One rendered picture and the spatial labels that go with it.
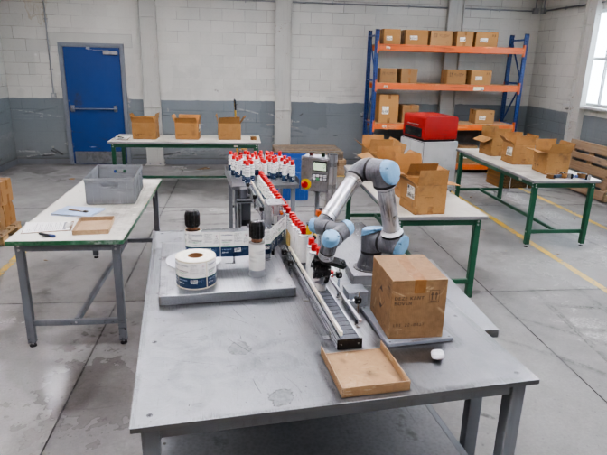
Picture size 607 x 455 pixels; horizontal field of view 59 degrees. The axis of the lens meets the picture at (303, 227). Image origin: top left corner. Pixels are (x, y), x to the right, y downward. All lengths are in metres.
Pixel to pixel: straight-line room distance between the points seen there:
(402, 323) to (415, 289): 0.16
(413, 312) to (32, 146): 9.58
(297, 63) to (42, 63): 4.54
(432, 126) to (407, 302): 6.15
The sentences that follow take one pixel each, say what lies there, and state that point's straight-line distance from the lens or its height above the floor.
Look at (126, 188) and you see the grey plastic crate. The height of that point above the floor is 0.94.
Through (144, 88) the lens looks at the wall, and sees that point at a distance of 10.51.
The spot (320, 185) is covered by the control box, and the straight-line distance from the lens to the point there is 2.93.
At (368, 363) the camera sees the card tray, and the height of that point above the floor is 0.83.
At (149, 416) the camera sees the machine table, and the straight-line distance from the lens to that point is 1.96.
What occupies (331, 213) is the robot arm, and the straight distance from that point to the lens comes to 2.55.
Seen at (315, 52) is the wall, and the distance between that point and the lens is 10.50.
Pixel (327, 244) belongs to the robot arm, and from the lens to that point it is 2.37.
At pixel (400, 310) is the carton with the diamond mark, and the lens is 2.31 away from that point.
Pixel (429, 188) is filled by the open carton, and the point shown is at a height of 1.00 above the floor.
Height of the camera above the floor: 1.98
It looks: 17 degrees down
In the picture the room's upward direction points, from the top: 1 degrees clockwise
